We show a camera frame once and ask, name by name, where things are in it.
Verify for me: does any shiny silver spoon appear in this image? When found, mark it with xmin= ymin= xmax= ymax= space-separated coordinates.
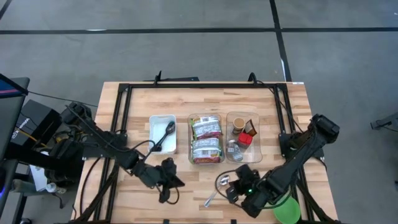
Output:
xmin=203 ymin=175 xmax=231 ymax=208

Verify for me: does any white paper sheet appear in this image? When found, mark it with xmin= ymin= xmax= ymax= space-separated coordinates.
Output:
xmin=29 ymin=164 xmax=58 ymax=192

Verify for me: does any jar with tan lid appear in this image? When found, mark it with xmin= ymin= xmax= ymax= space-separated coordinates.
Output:
xmin=232 ymin=117 xmax=246 ymax=135

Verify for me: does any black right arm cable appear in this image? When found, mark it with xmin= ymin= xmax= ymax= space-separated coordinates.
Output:
xmin=214 ymin=169 xmax=249 ymax=208

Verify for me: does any dark metal spoon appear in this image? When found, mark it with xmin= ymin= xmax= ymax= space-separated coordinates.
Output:
xmin=150 ymin=121 xmax=177 ymax=153

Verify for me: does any black floor cable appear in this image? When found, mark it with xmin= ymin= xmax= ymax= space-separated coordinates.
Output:
xmin=371 ymin=119 xmax=398 ymax=134

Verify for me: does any black cardboard box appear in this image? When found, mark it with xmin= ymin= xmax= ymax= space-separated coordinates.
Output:
xmin=12 ymin=99 xmax=63 ymax=147

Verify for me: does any clear plastic bin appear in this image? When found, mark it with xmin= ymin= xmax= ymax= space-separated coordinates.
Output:
xmin=187 ymin=113 xmax=226 ymax=165
xmin=225 ymin=111 xmax=264 ymax=164

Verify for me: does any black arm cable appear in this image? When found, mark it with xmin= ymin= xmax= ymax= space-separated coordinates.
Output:
xmin=118 ymin=129 xmax=182 ymax=205
xmin=214 ymin=169 xmax=249 ymax=208

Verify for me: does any thin black cable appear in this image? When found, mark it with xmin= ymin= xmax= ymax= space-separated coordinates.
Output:
xmin=27 ymin=91 xmax=99 ymax=108

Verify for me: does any computer screen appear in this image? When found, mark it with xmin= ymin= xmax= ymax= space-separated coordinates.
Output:
xmin=0 ymin=73 xmax=29 ymax=99

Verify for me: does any grey metal stand foot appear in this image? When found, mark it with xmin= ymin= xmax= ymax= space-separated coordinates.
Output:
xmin=369 ymin=111 xmax=398 ymax=131

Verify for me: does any yellow cable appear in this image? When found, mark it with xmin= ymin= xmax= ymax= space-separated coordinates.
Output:
xmin=18 ymin=129 xmax=47 ymax=147

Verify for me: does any olive fabric bundle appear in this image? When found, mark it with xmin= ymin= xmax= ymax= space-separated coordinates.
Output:
xmin=12 ymin=179 xmax=43 ymax=194

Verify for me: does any black bulky equipment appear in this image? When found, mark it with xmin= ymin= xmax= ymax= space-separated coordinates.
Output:
xmin=6 ymin=136 xmax=85 ymax=184

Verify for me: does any red square lid container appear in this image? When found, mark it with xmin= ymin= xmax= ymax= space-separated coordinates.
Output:
xmin=237 ymin=133 xmax=253 ymax=149

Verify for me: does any thick black cable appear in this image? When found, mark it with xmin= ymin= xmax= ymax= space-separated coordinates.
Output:
xmin=79 ymin=157 xmax=103 ymax=218

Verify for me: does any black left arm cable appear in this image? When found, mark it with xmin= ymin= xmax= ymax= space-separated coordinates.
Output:
xmin=118 ymin=129 xmax=182 ymax=205

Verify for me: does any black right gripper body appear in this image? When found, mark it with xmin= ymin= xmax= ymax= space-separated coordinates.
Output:
xmin=241 ymin=164 xmax=276 ymax=218

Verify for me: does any black camera bracket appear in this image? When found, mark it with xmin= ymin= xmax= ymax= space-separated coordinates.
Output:
xmin=154 ymin=70 xmax=200 ymax=84

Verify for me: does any green white purple packet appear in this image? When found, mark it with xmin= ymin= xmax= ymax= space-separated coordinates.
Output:
xmin=191 ymin=115 xmax=223 ymax=140

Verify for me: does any red green white packet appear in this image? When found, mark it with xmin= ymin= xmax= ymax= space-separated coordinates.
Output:
xmin=192 ymin=138 xmax=223 ymax=164

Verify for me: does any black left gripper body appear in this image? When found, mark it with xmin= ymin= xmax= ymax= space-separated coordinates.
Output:
xmin=132 ymin=157 xmax=178 ymax=191

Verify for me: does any white rectangular tray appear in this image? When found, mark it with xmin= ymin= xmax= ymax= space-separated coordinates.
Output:
xmin=148 ymin=114 xmax=177 ymax=156

